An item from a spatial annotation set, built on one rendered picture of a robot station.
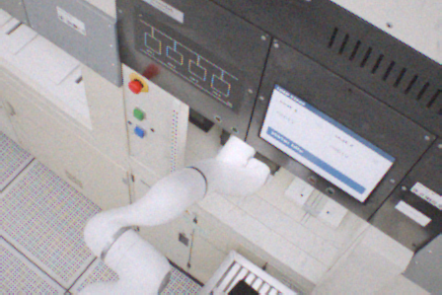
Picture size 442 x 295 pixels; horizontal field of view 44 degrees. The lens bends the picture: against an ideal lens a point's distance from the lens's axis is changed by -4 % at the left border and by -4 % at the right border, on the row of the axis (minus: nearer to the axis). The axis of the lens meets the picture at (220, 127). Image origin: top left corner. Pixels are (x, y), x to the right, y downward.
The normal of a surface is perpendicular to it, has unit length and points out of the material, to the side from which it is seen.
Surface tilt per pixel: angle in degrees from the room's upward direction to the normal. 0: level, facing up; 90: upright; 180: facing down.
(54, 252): 0
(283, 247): 0
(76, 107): 0
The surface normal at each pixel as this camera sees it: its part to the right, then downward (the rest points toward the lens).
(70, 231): 0.09, -0.51
